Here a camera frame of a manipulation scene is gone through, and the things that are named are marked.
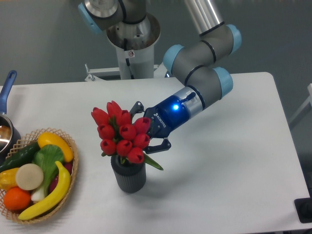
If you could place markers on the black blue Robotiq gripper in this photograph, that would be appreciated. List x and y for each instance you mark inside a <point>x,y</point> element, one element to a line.
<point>169,114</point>

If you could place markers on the red tulip bouquet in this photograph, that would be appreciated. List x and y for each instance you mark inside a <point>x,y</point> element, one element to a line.
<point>121,137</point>

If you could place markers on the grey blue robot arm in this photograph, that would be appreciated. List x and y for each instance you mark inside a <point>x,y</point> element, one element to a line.
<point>191,66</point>

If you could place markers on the dark grey ribbed vase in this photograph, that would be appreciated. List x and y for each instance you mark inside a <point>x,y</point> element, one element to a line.
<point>130,177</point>

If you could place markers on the purple red vegetable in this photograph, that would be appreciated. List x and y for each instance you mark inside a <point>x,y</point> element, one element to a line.
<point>54,182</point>

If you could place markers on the yellow squash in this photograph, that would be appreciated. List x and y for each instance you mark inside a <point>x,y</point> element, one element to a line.
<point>48,138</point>

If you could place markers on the yellow banana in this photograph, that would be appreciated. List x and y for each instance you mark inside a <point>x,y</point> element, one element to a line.
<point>53,198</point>

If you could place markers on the green bok choy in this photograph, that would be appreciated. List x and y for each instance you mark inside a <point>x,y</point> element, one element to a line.
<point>45,158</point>

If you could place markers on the dark green cucumber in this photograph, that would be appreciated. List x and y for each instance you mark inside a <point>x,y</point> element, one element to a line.
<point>23,156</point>

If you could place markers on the beige round disc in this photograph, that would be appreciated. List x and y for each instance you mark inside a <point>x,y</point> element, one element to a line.
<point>29,176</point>

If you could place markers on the yellow bell pepper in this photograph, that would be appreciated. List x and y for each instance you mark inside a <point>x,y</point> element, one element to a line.
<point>7,179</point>

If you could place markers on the orange fruit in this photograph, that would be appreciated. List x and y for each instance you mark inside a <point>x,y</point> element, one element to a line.
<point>16,199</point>

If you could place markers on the black device at edge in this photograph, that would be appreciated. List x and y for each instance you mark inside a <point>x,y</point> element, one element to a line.
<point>304,209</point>

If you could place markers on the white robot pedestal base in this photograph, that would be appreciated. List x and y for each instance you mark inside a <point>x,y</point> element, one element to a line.
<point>134,46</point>

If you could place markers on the blue handled saucepan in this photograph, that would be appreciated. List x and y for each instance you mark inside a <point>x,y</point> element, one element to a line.
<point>8,133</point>

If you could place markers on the white frame at right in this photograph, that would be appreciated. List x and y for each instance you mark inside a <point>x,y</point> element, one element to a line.
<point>302,110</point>

